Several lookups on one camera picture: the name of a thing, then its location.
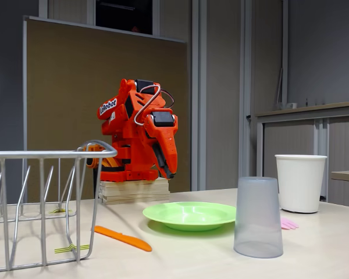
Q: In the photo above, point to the pink plastic fork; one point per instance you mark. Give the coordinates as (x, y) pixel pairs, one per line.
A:
(289, 223)

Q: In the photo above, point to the green plastic plate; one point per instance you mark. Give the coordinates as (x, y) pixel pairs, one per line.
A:
(189, 216)

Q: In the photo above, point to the grey sliding-door cabinet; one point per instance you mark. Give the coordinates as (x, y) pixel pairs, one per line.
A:
(293, 136)

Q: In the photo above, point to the yellow black striped tape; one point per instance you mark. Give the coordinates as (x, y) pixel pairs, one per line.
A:
(61, 250)
(59, 211)

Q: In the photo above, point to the brown partition board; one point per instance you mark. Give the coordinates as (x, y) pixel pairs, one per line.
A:
(69, 87)

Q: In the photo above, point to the translucent grey plastic cup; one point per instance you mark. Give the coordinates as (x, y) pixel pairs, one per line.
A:
(259, 221)

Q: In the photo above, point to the orange-red robot arm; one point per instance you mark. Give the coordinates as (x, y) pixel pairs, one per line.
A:
(125, 136)

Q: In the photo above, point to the orange plastic knife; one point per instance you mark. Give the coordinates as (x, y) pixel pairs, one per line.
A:
(125, 238)

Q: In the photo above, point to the orange table clamp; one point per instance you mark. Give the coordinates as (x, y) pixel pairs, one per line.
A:
(110, 162)

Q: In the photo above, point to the white paper cup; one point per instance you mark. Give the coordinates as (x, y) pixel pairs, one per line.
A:
(302, 186)

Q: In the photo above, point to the grey leaning strip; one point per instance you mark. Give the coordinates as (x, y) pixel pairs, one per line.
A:
(280, 87)

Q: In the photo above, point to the dark window panel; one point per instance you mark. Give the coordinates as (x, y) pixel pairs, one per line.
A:
(119, 17)

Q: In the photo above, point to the wooden base block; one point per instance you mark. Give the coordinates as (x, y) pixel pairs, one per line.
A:
(133, 191)

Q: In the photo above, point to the grey side table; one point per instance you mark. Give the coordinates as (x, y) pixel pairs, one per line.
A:
(347, 175)

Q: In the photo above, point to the cabinet lock key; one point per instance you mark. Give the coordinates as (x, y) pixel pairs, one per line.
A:
(248, 117)

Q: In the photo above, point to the orange-red gripper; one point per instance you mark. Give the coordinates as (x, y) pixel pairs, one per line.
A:
(166, 136)

